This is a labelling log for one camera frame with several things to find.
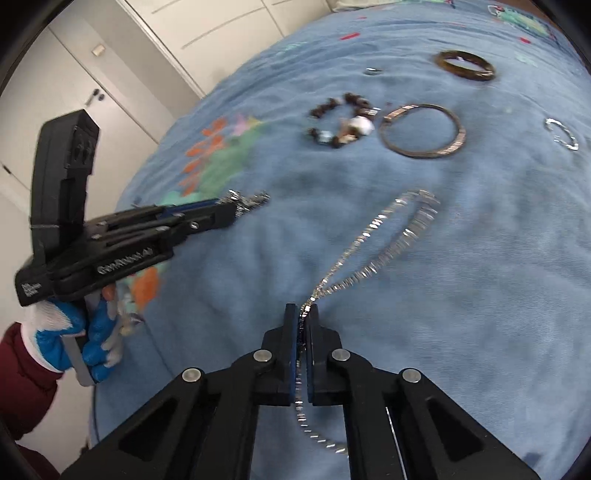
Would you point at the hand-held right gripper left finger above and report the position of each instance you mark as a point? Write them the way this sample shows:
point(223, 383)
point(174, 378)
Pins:
point(292, 355)

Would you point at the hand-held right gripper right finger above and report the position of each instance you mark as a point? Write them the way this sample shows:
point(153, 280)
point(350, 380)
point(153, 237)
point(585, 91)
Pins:
point(310, 374)

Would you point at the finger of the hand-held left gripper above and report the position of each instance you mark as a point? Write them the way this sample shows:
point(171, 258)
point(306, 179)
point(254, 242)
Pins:
point(184, 208)
point(212, 216)

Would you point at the thin metal bangle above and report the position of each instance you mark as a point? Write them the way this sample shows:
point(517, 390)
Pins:
point(450, 146)

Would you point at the dark brown bangle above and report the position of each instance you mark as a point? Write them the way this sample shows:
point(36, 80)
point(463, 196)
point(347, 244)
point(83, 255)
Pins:
point(464, 74)

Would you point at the person's left forearm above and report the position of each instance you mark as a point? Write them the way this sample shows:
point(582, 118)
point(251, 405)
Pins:
point(23, 392)

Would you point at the person's left hand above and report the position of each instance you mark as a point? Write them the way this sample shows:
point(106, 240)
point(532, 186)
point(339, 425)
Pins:
point(99, 341)

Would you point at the white wardrobe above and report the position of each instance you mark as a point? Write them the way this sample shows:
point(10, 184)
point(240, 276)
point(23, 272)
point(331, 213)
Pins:
point(138, 46)

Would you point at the twisted silver hoop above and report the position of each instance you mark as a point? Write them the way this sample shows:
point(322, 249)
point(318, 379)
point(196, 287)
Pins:
point(549, 123)

